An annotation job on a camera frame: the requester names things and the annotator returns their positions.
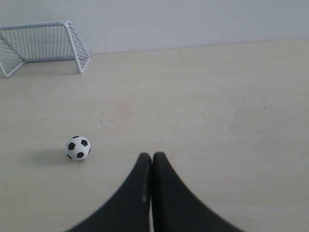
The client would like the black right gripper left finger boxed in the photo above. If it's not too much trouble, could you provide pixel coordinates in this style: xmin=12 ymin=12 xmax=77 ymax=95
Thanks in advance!
xmin=68 ymin=153 xmax=152 ymax=232

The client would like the small black white soccer ball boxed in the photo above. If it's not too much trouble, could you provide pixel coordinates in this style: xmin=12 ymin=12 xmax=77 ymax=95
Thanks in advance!
xmin=64 ymin=136 xmax=92 ymax=161

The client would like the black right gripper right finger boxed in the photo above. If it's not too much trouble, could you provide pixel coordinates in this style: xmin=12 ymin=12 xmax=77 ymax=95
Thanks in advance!
xmin=152 ymin=152 xmax=241 ymax=232

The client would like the white miniature soccer goal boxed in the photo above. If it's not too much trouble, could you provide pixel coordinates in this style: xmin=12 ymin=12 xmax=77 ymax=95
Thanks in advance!
xmin=0 ymin=20 xmax=91 ymax=78

